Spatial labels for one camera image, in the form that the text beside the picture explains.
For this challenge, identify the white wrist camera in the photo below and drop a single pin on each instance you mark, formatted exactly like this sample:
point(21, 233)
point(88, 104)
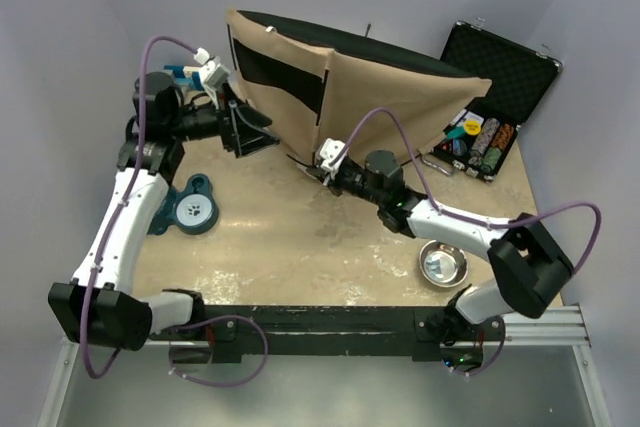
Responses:
point(213, 75)
point(330, 155)

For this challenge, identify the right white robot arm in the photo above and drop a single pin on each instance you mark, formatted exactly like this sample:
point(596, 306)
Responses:
point(529, 268)

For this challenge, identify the yellow dealer button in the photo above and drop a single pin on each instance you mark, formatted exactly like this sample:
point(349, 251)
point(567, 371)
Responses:
point(472, 127)

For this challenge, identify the steel pet bowl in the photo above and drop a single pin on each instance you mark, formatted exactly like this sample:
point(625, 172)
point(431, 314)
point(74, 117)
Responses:
point(443, 265)

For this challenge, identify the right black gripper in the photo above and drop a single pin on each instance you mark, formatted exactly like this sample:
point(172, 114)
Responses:
point(335, 183)

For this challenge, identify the tan black pet tent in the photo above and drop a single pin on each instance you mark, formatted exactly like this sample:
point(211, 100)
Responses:
point(316, 82)

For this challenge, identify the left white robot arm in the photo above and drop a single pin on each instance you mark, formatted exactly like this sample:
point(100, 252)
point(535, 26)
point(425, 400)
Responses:
point(96, 305)

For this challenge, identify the black poker chip case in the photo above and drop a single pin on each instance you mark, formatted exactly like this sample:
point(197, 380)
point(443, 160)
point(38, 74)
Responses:
point(520, 79)

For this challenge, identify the teal pet bowl holder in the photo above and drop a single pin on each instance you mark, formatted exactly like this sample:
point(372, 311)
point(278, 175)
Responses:
point(193, 210)

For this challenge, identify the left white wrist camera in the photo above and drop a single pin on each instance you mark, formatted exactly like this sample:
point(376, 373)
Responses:
point(213, 75)

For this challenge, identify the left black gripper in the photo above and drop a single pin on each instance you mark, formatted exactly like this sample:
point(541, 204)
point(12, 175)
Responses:
point(230, 126)

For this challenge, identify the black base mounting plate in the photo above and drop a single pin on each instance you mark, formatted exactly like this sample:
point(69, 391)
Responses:
point(416, 332)

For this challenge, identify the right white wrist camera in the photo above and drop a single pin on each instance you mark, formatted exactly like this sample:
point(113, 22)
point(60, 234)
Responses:
point(330, 155)

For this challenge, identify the teal ribbon tag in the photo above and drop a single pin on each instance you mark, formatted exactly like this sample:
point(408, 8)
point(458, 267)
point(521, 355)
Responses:
point(455, 133)

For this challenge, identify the white card deck box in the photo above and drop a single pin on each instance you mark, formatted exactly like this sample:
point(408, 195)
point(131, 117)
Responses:
point(468, 115)

